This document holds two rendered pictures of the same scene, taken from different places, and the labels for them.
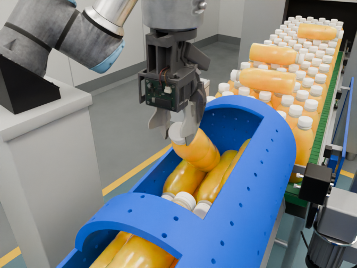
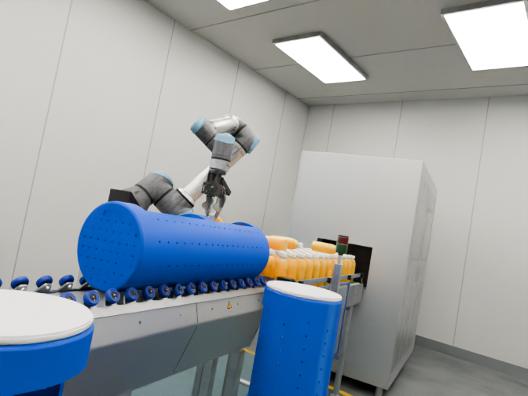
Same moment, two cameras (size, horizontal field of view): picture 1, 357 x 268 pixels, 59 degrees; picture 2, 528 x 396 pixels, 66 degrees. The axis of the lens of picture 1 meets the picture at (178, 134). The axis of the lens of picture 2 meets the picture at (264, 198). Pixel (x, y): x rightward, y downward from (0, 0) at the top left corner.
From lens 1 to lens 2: 142 cm
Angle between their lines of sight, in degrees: 35
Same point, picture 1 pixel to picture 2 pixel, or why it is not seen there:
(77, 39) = (169, 199)
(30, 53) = (143, 199)
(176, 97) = (214, 188)
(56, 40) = (157, 198)
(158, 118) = (206, 205)
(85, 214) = not seen: hidden behind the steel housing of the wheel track
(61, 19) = (164, 188)
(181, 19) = (221, 166)
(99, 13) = (185, 190)
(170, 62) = (214, 180)
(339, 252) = not seen: hidden behind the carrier
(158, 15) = (214, 163)
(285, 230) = not seen: outside the picture
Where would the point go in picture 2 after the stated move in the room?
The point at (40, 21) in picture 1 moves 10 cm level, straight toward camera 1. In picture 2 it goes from (153, 186) to (156, 186)
